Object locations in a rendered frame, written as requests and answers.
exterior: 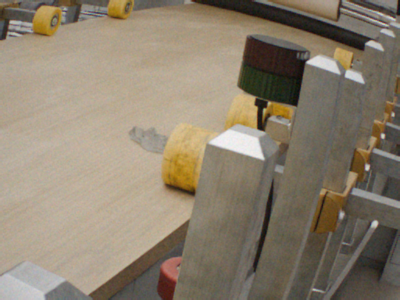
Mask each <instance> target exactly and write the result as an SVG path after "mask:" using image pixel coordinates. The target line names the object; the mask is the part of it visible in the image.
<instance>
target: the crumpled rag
mask: <svg viewBox="0 0 400 300"><path fill-rule="evenodd" d="M128 133H129V135H130V139H131V140H132V139H133V141H138V143H140V144H141V146H142V147H143V148H145V149H146V150H148V151H152V152H161V153H164V150H165V147H166V143H167V142H168V140H169V137H170V134H169V136H164V135H159V134H157V131H156V129H155V127H153V126H151V127H149V129H148V130H146V131H144V130H143V129H142V128H138V127H137V126H134V127H133V128H132V130H130V131H129V132H128Z"/></svg>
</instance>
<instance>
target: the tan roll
mask: <svg viewBox="0 0 400 300"><path fill-rule="evenodd" d="M265 1H268V2H274V3H277V4H280V5H284V6H286V7H289V8H292V9H297V10H301V11H303V12H306V13H309V14H313V15H315V16H321V17H323V18H324V19H327V20H332V21H335V22H338V21H339V19H340V15H341V14H344V15H346V16H349V17H352V18H355V19H357V20H360V21H363V22H365V23H370V24H372V25H373V26H376V27H380V28H382V29H384V28H386V29H389V23H387V22H384V21H383V20H379V19H376V18H373V17H372V16H368V15H366V14H362V13H361V12H358V11H355V10H352V9H349V8H347V7H344V6H341V5H340V0H265Z"/></svg>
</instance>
